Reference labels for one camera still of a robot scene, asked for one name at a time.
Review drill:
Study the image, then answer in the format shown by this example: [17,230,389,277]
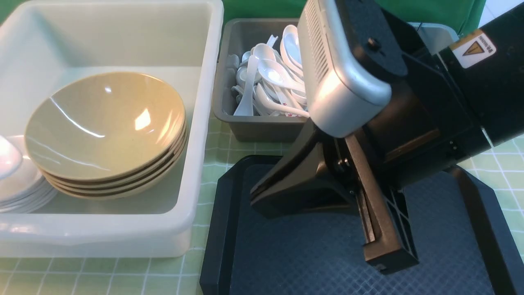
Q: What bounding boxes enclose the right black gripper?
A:
[324,0,490,275]

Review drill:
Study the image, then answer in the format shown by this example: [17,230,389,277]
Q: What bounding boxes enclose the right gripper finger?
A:
[250,121,359,219]

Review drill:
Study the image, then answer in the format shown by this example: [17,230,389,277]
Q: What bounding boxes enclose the tan noodle bowl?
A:
[25,72,186,181]

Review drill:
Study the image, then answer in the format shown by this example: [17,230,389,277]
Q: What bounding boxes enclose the white square dish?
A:
[0,136,23,180]

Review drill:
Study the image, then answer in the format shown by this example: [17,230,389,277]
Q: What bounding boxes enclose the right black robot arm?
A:
[250,0,524,275]

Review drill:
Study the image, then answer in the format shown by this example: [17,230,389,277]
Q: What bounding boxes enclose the top tan bowl in stack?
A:
[40,127,189,194]

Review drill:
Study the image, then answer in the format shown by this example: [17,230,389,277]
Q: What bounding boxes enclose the black plastic serving tray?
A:
[200,155,523,295]

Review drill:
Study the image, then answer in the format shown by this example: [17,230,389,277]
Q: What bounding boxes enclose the pile of white soup spoons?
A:
[226,25,309,118]

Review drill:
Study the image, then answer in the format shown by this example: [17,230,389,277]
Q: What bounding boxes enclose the grey plastic spoon bin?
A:
[212,18,306,142]

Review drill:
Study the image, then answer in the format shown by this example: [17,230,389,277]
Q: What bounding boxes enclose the large white plastic tub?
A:
[1,0,224,258]

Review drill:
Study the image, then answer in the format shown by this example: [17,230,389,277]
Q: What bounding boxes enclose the blue plastic chopstick bin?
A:
[408,22,459,55]

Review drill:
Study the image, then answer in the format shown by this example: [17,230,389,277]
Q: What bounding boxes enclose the green cloth backdrop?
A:
[223,0,486,35]

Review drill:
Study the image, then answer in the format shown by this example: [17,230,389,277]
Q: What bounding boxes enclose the stack of white plates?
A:
[0,135,58,213]

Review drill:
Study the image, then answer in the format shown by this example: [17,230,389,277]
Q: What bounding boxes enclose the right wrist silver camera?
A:
[298,0,392,138]

